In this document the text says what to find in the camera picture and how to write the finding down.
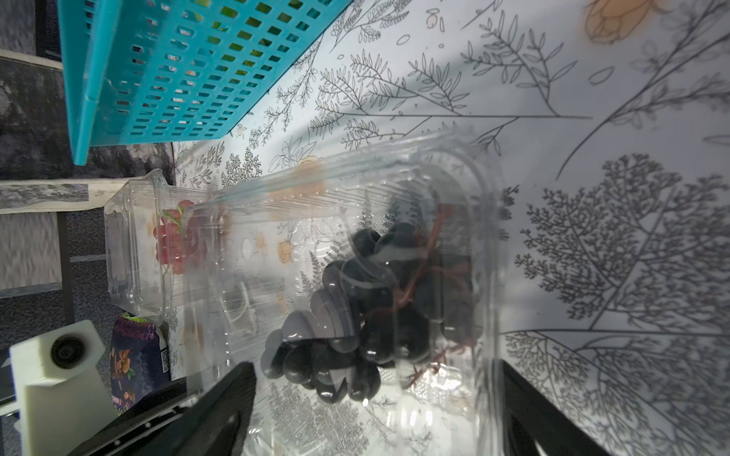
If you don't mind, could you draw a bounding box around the red grape bunch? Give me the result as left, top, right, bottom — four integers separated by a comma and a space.
152, 199, 207, 276

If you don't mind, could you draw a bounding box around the black grape bunch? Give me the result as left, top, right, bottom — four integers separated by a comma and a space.
260, 222, 483, 404

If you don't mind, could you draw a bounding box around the clear clamshell container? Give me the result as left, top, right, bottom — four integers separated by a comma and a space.
184, 131, 505, 455
104, 169, 232, 319

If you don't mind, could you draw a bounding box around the purple snack bag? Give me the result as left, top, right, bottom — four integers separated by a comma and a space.
109, 313, 171, 414

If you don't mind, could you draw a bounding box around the teal plastic basket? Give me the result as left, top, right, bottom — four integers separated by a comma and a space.
57, 0, 346, 166

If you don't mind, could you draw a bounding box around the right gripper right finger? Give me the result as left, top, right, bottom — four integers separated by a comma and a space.
502, 361, 608, 456

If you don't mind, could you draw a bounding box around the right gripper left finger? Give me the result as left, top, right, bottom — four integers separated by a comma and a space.
71, 362, 257, 456

